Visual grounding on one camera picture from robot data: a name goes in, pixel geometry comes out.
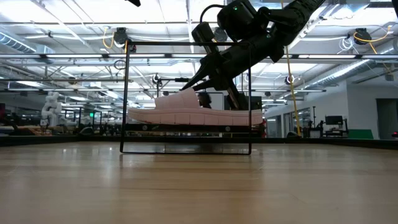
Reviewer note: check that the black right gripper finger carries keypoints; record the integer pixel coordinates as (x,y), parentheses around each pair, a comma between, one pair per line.
(205,73)
(214,86)

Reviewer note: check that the pink slide sandal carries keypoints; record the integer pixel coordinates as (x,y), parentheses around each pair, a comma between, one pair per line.
(192,116)

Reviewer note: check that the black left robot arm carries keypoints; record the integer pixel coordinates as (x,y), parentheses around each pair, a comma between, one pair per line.
(133,2)

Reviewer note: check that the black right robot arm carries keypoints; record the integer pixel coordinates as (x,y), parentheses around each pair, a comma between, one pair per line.
(298,12)

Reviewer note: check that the white building column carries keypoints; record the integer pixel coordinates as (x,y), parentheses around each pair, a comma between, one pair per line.
(219,99)

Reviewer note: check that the person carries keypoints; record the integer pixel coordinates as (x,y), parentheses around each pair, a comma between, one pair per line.
(205,99)

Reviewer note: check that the black monitor screen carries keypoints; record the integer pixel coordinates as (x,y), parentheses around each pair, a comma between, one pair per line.
(255,102)

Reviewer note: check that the small black monitor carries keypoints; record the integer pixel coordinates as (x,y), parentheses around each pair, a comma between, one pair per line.
(334,120)

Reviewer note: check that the green board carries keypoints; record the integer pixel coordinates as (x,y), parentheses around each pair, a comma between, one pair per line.
(360,134)

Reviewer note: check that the dark door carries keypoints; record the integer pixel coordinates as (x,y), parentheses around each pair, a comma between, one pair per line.
(387,118)

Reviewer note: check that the white robot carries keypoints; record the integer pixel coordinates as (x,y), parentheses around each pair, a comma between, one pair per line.
(51,109)

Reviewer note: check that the black background rig frame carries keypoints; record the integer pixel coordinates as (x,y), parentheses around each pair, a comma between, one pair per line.
(182,80)

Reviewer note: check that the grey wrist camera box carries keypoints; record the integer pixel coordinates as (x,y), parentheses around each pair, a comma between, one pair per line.
(203,34)

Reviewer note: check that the black metal frame shelf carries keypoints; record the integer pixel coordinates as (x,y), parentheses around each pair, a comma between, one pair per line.
(186,127)

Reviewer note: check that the black table edge rail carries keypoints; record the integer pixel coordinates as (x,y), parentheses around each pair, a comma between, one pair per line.
(62,139)

